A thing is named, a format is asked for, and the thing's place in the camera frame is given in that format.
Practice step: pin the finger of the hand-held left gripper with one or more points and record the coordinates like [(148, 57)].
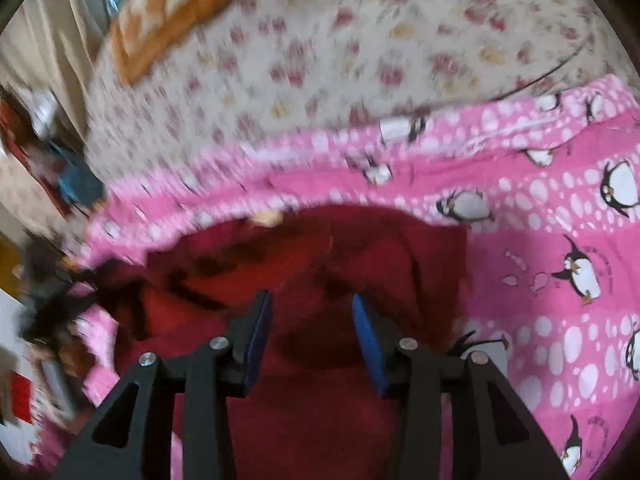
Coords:
[(115, 285)]

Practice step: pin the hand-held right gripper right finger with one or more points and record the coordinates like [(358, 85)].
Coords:
[(371, 347)]

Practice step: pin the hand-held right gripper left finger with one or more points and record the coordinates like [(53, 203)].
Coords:
[(259, 342)]

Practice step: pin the red garment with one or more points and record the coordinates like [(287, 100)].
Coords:
[(310, 270)]

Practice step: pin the blue cloth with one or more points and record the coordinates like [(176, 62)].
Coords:
[(80, 182)]

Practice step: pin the pink penguin print blanket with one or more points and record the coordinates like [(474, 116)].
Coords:
[(540, 220)]

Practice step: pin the beige curtain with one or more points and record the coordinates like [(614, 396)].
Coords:
[(47, 55)]

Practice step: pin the orange patterned pillow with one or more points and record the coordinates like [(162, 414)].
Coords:
[(170, 15)]

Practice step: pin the floral bedsheet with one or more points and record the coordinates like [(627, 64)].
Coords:
[(350, 55)]

